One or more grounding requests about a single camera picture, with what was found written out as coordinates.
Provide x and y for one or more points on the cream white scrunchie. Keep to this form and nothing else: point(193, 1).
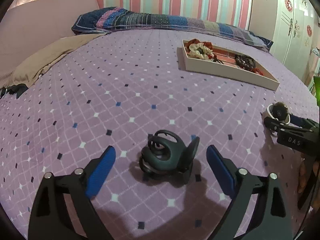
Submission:
point(198, 55)

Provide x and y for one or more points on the purple diamond pattern bedspread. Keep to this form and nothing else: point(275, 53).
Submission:
point(119, 89)

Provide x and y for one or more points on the person's right hand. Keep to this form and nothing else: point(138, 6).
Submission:
point(302, 180)

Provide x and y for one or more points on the orange fabric scrunchie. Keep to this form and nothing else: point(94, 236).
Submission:
point(197, 42)

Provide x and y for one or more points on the tan folded blanket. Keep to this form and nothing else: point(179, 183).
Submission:
point(30, 69)

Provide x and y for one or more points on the white band smartwatch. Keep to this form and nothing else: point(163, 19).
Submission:
point(279, 111)

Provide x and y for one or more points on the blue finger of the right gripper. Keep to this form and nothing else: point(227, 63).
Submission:
point(289, 129)
point(298, 121)

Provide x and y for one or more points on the dark cloth at bedside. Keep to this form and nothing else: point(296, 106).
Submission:
point(18, 90)

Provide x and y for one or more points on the pink headboard cushion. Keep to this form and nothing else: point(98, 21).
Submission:
point(32, 26)

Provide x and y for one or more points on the silver desk lamp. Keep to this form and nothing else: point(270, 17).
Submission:
point(314, 53)

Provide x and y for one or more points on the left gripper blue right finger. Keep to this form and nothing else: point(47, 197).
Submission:
point(270, 218)

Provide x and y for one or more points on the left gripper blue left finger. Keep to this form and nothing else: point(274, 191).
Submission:
point(49, 217)

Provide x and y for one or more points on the white wardrobe with decals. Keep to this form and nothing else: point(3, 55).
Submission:
point(293, 35)

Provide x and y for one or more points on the blue patchwork long pillow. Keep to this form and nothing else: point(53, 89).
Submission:
point(111, 19)

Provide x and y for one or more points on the white tray brick pattern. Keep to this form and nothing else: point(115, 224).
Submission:
point(226, 66)

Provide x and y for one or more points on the red string charm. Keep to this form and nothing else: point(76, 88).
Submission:
point(256, 71)

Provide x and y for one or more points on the black earphones with cable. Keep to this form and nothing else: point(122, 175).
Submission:
point(167, 155)

